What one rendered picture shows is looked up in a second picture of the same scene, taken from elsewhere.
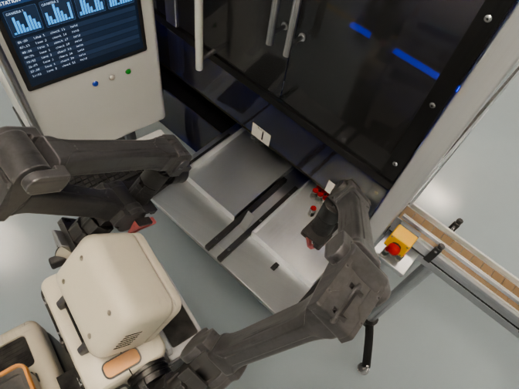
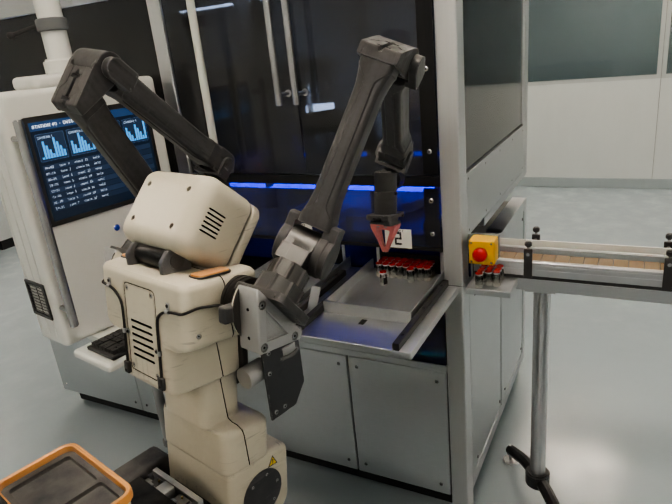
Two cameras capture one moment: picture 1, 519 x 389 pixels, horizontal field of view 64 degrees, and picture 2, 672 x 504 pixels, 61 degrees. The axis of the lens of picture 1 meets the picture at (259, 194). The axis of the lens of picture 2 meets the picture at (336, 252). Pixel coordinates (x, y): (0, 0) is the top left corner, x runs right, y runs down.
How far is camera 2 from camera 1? 0.98 m
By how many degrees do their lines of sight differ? 37
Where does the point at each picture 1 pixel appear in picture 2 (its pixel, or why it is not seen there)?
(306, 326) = (365, 77)
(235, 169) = not seen: hidden behind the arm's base
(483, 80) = (445, 19)
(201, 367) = (297, 239)
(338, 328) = (387, 52)
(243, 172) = not seen: hidden behind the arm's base
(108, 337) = (192, 209)
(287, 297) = (389, 335)
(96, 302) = (173, 195)
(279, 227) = (353, 299)
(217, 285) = not seen: outside the picture
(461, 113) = (447, 56)
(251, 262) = (334, 326)
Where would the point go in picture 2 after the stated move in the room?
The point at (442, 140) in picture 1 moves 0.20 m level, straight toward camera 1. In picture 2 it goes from (449, 91) to (429, 101)
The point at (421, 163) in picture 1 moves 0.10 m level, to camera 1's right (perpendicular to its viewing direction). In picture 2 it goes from (447, 129) to (484, 125)
